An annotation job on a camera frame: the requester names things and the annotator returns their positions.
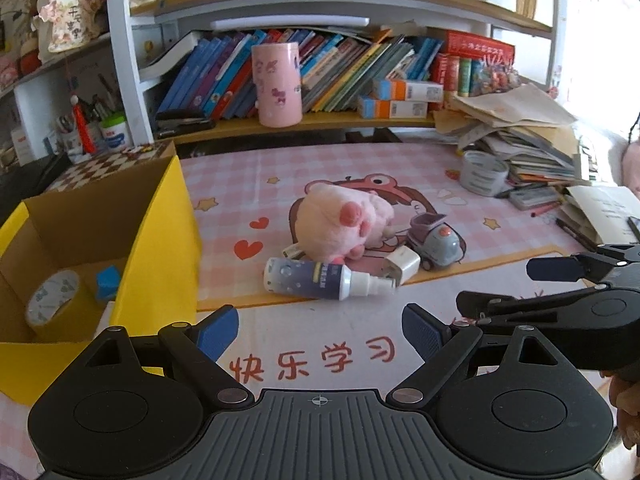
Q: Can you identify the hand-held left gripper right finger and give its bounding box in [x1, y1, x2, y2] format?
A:
[386, 302, 563, 406]

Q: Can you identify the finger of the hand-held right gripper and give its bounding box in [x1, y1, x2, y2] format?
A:
[526, 244, 640, 291]
[456, 285, 608, 328]

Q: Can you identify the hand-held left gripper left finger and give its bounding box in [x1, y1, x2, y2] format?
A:
[80, 304, 253, 406]

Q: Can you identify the white charger cube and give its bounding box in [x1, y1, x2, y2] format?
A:
[385, 247, 421, 286]

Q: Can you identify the grey toy car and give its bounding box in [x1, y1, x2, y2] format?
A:
[405, 213, 464, 271]

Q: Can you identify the dark spray bottle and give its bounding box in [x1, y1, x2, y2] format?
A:
[263, 256, 398, 302]

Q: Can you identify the yellow cardboard box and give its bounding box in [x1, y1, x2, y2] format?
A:
[0, 155, 203, 406]

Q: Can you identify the blue packet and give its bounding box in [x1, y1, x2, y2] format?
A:
[95, 266, 122, 302]

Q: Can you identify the pink plush toy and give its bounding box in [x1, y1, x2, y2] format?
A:
[290, 182, 396, 264]

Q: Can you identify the yellow tape roll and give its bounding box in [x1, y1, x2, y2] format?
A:
[25, 270, 82, 341]

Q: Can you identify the person's right hand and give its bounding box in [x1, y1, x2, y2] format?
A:
[607, 370, 640, 453]

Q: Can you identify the black pen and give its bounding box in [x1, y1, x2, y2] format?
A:
[556, 217, 598, 251]

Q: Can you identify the grey pencil case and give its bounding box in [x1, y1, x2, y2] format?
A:
[509, 187, 558, 211]

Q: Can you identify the white printed paper sheet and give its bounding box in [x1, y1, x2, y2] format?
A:
[562, 185, 640, 248]

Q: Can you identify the grey tape roll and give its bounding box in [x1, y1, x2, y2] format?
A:
[460, 150, 510, 197]

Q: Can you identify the pink garment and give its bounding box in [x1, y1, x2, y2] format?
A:
[617, 140, 640, 201]

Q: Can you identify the pile of papers and books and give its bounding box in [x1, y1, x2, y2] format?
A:
[434, 84, 601, 186]

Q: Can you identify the checkered board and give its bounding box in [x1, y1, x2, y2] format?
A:
[45, 141, 178, 193]

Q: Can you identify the black stapler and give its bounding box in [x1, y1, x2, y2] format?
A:
[154, 110, 216, 138]

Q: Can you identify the red thick dictionary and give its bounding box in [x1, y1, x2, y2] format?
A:
[431, 52, 461, 98]

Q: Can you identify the white jar green lid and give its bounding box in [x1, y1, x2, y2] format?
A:
[98, 114, 132, 153]

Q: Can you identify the orange white carton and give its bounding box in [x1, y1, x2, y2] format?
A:
[357, 96, 430, 120]
[372, 79, 445, 103]

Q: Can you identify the red flat book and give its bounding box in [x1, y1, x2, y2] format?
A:
[445, 30, 516, 66]

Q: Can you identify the red tassel ornament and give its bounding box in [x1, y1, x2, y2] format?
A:
[67, 50, 98, 156]

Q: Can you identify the white pen cup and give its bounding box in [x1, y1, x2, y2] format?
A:
[54, 115, 86, 158]

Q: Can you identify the pink printed tumbler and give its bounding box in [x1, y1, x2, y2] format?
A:
[251, 42, 303, 128]

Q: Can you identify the row of leaning books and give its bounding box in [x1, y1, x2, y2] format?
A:
[157, 27, 446, 121]

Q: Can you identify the white thick book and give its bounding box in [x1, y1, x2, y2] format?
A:
[137, 30, 201, 81]

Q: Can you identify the white bookshelf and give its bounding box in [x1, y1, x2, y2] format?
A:
[104, 0, 571, 146]

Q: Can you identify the white side shelf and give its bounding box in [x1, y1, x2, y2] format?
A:
[0, 30, 141, 171]

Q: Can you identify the white light bar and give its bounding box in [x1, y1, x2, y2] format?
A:
[210, 16, 371, 31]

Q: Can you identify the cream plush doll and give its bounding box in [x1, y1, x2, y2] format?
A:
[32, 0, 101, 53]

